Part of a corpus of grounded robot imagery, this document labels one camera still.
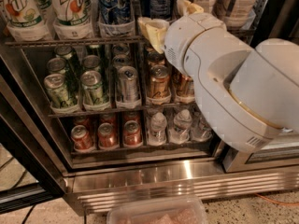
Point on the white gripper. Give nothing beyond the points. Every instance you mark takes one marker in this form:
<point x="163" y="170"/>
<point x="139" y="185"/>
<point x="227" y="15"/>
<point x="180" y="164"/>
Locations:
<point x="184" y="38"/>

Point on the dark blue pepsi can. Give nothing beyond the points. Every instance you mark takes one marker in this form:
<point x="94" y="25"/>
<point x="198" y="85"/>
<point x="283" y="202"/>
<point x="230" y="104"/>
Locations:
<point x="157" y="9"/>

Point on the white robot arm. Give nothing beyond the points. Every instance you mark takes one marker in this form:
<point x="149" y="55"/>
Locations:
<point x="247" y="95"/>

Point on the second row gold can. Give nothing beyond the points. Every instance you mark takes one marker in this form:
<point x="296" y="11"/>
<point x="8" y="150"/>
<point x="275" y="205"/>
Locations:
<point x="155" y="58"/>

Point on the blue pepsi can with portrait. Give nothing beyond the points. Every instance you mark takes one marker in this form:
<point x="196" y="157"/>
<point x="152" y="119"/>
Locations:
<point x="115" y="18"/>

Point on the far right white can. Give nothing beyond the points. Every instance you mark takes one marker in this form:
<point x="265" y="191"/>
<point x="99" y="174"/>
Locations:
<point x="234" y="13"/>

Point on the front middle gold can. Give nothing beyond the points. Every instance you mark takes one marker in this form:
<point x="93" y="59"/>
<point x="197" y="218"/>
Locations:
<point x="184" y="89"/>

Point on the front left gold can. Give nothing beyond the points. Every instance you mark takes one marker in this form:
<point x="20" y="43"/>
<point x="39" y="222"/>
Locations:
<point x="158" y="91"/>

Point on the silver can middle shelf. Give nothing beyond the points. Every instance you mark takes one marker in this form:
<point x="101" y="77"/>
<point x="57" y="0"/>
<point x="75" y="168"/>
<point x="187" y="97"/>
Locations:
<point x="128" y="94"/>

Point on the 7up can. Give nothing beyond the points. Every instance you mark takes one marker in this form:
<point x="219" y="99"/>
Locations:
<point x="25" y="20"/>
<point x="73" y="19"/>

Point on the right red can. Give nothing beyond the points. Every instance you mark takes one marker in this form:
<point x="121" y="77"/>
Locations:
<point x="132" y="136"/>

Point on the red can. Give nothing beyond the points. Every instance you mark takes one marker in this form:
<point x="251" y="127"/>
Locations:
<point x="107" y="137"/>
<point x="132" y="136"/>
<point x="82" y="139"/>

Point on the second row left green can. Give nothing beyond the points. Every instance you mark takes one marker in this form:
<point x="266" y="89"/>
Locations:
<point x="59" y="65"/>

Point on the front left green can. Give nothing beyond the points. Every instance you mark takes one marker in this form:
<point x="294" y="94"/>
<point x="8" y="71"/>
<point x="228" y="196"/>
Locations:
<point x="62" y="99"/>

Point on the middle red can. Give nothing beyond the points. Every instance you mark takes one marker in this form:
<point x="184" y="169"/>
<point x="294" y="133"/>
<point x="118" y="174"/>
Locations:
<point x="107" y="137"/>

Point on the left front 7up can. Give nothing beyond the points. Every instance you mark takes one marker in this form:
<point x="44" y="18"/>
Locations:
<point x="25" y="20"/>

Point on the left red can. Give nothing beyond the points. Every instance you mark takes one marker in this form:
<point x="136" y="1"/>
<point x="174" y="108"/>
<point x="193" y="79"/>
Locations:
<point x="82" y="139"/>

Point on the steel fridge base grille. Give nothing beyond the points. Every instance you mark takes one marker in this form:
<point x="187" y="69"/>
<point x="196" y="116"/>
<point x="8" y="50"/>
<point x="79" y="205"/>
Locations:
<point x="99" y="191"/>

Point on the open fridge door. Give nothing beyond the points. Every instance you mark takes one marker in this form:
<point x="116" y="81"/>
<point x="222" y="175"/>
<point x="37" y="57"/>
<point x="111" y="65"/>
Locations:
<point x="23" y="140"/>

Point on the middle water bottle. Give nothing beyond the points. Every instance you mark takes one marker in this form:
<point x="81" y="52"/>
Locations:
<point x="182" y="123"/>

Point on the water bottle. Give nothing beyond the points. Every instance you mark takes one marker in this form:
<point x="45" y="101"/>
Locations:
<point x="200" y="130"/>
<point x="157" y="126"/>
<point x="182" y="123"/>

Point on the right water bottle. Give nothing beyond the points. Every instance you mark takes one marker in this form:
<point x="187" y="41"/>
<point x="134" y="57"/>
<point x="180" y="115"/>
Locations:
<point x="200" y="130"/>

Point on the left water bottle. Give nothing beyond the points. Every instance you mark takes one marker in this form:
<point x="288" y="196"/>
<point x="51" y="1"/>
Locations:
<point x="157" y="126"/>

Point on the clear plastic container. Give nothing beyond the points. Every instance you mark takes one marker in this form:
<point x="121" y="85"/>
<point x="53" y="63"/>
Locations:
<point x="170" y="210"/>

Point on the top wire shelf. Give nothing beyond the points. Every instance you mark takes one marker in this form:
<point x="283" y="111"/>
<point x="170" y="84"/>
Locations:
<point x="98" y="40"/>

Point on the wire shelf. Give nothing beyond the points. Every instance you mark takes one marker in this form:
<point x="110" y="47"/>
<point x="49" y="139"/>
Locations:
<point x="115" y="110"/>
<point x="98" y="40"/>

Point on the middle wire shelf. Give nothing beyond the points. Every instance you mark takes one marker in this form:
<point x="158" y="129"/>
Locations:
<point x="115" y="110"/>

